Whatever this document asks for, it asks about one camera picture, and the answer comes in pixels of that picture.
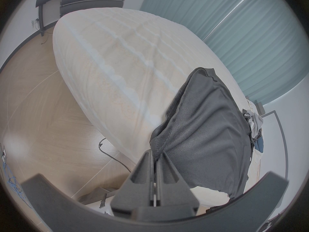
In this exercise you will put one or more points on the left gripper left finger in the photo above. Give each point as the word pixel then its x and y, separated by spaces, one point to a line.
pixel 140 190

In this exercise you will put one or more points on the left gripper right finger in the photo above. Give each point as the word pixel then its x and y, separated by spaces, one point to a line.
pixel 171 190

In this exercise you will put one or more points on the black T-shirt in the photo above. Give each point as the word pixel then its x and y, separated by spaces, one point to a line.
pixel 207 134

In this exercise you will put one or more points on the pile of clothes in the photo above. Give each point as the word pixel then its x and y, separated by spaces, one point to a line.
pixel 256 123

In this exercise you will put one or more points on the grey bedside table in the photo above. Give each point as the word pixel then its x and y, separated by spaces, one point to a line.
pixel 260 108

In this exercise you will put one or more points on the bed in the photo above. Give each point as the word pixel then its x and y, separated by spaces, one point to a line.
pixel 115 64

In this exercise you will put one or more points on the blue-green curtain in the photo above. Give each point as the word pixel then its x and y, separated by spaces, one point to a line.
pixel 260 52
pixel 193 8

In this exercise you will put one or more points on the black chest of drawers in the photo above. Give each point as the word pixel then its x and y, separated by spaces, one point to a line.
pixel 91 2

